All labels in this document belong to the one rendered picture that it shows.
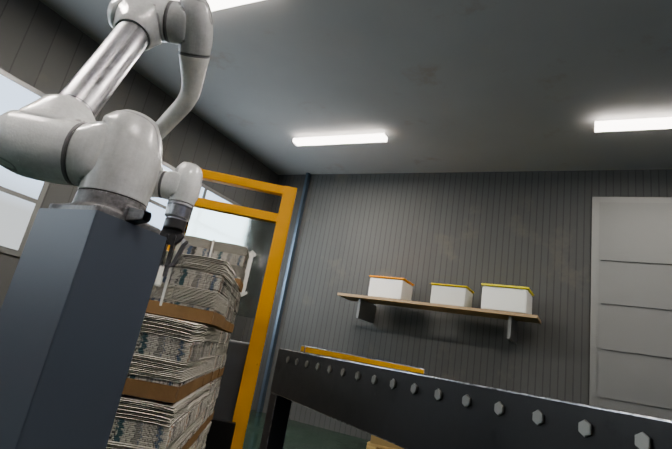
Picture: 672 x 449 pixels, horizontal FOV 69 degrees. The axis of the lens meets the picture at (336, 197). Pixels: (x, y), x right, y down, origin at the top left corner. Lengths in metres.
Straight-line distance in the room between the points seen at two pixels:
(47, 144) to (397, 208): 5.59
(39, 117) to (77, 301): 0.46
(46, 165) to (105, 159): 0.14
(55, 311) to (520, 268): 5.32
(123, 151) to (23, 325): 0.41
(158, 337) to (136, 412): 0.20
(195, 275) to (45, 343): 0.82
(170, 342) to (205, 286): 0.34
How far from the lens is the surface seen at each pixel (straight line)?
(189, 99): 1.74
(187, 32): 1.69
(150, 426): 1.58
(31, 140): 1.31
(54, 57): 5.30
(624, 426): 0.64
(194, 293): 1.84
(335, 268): 6.65
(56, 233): 1.20
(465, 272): 6.06
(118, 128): 1.24
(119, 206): 1.19
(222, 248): 2.76
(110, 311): 1.16
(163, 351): 1.56
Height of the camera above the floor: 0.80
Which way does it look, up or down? 18 degrees up
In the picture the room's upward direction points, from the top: 11 degrees clockwise
